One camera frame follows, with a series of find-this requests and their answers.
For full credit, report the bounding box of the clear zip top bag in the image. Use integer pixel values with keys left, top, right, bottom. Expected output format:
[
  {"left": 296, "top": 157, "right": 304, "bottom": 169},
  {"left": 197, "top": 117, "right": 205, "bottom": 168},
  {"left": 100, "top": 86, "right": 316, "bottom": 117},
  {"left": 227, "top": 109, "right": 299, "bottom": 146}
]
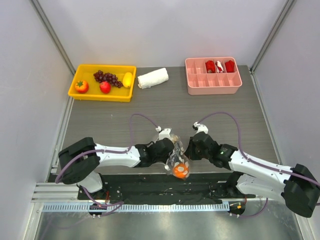
[{"left": 164, "top": 132, "right": 191, "bottom": 176}]

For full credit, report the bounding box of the yellow fake mango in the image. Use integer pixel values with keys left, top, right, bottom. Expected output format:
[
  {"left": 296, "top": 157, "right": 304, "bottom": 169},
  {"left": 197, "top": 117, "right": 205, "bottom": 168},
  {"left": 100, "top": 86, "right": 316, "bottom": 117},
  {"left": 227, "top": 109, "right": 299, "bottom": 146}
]
[{"left": 122, "top": 72, "right": 133, "bottom": 88}]

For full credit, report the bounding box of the red fake tomato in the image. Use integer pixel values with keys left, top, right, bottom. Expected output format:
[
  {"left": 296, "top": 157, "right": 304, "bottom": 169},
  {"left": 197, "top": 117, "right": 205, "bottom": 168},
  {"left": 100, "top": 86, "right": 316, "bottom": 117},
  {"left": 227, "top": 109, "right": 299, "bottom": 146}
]
[{"left": 99, "top": 81, "right": 112, "bottom": 94}]

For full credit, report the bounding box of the purple fake grape bunch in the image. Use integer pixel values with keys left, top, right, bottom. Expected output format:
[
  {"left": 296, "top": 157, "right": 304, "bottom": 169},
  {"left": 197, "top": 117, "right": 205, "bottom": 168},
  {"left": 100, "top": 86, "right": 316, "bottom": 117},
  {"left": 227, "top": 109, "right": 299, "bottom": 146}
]
[{"left": 93, "top": 70, "right": 124, "bottom": 88}]

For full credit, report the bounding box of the orange red fake persimmon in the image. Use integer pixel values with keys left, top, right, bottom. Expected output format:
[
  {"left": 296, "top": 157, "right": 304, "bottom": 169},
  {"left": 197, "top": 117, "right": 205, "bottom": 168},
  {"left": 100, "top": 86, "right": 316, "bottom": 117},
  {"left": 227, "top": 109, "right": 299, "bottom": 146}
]
[{"left": 75, "top": 80, "right": 89, "bottom": 94}]

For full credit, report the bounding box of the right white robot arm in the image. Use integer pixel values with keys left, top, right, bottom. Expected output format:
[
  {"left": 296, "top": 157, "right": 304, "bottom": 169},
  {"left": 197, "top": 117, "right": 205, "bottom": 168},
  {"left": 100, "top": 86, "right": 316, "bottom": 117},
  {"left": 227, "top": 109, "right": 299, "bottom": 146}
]
[{"left": 185, "top": 132, "right": 320, "bottom": 218}]

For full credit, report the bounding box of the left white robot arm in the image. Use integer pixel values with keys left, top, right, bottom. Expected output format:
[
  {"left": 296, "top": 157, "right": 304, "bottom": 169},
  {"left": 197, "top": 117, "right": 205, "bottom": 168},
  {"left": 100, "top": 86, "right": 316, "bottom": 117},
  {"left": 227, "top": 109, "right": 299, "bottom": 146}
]
[{"left": 55, "top": 137, "right": 174, "bottom": 200}]

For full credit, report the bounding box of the pink divided organizer box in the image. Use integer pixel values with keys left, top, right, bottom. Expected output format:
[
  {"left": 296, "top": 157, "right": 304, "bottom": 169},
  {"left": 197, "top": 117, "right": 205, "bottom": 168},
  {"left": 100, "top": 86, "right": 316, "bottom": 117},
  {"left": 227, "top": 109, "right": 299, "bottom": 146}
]
[{"left": 185, "top": 57, "right": 243, "bottom": 95}]

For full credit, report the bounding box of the rolled white towel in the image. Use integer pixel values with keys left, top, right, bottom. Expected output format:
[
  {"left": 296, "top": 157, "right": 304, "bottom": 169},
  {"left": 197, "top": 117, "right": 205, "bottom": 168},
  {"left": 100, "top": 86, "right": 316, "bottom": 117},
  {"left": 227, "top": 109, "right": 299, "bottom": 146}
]
[{"left": 137, "top": 67, "right": 169, "bottom": 89}]

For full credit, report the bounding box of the red white rolled cloth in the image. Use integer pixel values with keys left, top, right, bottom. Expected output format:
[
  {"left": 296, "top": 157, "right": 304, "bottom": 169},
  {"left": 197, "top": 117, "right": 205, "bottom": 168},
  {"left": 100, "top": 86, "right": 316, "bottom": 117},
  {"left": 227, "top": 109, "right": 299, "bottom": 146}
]
[{"left": 215, "top": 60, "right": 225, "bottom": 73}]

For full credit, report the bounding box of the red rolled cloth left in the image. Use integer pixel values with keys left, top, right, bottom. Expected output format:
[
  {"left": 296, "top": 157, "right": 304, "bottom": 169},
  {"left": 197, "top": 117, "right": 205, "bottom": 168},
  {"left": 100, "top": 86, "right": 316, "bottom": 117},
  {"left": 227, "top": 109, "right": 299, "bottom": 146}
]
[{"left": 205, "top": 60, "right": 216, "bottom": 74}]

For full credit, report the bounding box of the red rolled cloth right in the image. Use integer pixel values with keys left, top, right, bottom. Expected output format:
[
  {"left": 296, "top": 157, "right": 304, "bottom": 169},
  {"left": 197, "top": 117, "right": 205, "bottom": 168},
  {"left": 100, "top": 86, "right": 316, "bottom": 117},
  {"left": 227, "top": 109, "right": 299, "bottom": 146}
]
[{"left": 224, "top": 60, "right": 235, "bottom": 73}]

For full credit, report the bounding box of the yellow plastic tray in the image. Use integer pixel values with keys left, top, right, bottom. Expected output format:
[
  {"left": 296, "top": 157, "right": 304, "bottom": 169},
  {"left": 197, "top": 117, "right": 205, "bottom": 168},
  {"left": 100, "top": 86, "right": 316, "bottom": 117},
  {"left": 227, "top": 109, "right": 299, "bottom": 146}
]
[{"left": 68, "top": 64, "right": 137, "bottom": 102}]

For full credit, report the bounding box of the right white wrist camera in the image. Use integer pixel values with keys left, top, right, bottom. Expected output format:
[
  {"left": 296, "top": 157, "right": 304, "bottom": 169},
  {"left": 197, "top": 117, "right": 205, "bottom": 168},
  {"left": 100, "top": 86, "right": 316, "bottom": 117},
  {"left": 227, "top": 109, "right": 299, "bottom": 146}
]
[{"left": 192, "top": 121, "right": 209, "bottom": 134}]

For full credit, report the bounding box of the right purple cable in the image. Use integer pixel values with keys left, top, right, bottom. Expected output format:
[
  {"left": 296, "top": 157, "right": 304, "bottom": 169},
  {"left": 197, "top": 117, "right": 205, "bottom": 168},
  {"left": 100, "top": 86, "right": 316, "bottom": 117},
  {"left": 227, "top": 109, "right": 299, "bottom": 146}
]
[{"left": 197, "top": 111, "right": 320, "bottom": 218}]

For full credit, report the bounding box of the perforated metal cable rail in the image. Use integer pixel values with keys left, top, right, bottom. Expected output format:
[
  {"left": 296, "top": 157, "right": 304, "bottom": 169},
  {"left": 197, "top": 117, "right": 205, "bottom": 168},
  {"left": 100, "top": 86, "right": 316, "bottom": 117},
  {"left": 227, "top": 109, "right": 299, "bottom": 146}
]
[{"left": 42, "top": 201, "right": 230, "bottom": 213}]

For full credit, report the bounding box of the grey aluminium corner rail right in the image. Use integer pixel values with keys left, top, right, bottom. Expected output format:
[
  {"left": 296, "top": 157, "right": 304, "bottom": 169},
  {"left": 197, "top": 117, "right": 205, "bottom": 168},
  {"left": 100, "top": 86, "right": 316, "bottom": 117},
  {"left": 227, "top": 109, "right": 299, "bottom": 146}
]
[{"left": 249, "top": 0, "right": 297, "bottom": 74}]

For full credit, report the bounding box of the grey aluminium corner rail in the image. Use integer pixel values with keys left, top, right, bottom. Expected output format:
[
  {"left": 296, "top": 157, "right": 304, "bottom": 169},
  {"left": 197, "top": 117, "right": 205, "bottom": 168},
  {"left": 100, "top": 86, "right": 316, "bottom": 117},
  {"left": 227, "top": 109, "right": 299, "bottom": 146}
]
[
  {"left": 249, "top": 0, "right": 297, "bottom": 74},
  {"left": 29, "top": 0, "right": 76, "bottom": 75}
]

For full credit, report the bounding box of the grey aluminium corner rail left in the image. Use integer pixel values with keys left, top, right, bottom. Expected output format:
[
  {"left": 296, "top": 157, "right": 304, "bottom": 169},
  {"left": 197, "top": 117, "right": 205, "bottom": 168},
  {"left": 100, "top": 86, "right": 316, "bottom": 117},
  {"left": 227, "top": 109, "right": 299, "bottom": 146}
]
[{"left": 29, "top": 0, "right": 76, "bottom": 75}]

